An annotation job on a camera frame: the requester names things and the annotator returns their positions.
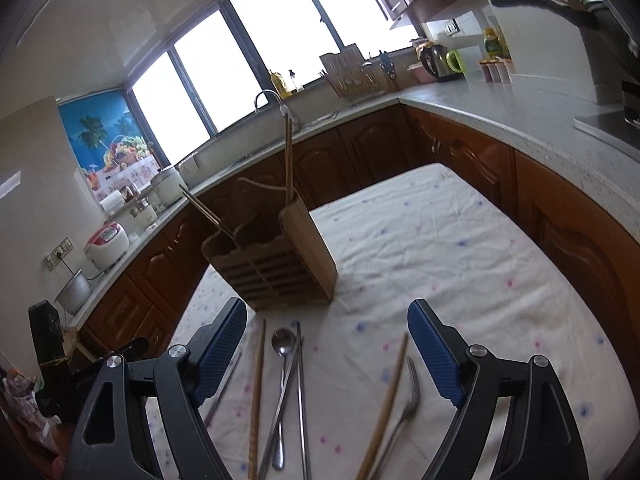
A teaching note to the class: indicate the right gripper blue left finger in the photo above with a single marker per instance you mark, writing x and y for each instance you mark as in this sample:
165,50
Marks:
112,438

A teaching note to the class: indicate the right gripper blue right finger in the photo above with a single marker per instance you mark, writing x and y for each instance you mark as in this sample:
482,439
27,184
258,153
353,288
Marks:
541,439

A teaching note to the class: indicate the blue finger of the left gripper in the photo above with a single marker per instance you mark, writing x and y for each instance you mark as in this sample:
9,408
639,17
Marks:
135,349

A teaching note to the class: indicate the steel fork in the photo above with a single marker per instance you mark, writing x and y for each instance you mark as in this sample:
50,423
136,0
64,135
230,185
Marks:
410,408

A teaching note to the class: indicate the lower wooden kitchen cabinets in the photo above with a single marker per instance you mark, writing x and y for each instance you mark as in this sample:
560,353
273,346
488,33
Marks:
450,169

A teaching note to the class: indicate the kitchen sink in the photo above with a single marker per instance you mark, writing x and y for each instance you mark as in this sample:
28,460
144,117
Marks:
279,143

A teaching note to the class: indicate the black box device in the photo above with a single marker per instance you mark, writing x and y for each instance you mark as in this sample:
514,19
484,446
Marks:
47,336

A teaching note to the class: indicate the aluminium pot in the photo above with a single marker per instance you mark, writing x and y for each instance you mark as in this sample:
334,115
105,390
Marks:
75,293

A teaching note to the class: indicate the white red rice cooker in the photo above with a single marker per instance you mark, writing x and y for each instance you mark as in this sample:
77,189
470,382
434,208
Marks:
107,245

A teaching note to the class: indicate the wooden chopstick patterned end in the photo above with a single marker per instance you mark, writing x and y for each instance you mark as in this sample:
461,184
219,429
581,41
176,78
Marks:
256,401

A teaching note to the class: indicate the steel spoon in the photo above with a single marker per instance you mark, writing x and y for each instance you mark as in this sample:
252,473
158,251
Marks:
283,342

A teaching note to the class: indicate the steel chopstick angled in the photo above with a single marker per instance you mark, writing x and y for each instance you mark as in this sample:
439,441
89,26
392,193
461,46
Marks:
278,413

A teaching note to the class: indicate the steel chopstick straight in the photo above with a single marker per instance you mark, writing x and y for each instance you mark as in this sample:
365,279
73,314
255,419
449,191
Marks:
301,398

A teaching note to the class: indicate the wooden utensil holder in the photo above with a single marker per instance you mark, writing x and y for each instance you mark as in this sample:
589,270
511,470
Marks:
275,257

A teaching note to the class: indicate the tropical fruit poster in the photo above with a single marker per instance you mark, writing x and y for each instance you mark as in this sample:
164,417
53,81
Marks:
108,143

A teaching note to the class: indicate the white floral tablecloth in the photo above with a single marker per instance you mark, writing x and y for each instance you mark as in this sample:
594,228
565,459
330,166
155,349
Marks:
351,346

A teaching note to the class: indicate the sink faucet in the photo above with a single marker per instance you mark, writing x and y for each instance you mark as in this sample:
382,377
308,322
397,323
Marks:
266,98

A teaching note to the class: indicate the yellow bottle on sill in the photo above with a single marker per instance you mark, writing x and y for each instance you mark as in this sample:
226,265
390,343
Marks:
279,85

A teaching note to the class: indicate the wooden dish rack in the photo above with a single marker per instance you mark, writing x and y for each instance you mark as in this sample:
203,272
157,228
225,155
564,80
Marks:
350,74

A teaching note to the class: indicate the pink seasoning box set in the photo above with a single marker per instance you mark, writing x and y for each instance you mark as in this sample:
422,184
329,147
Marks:
497,70

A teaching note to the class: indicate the pink plastic container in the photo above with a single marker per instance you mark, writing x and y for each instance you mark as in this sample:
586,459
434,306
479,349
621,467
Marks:
418,71

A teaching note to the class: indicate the green label oil bottle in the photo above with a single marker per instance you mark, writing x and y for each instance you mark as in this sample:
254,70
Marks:
492,44

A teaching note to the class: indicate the electric kettle green handle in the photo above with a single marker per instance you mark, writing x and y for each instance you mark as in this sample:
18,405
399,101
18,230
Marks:
434,59

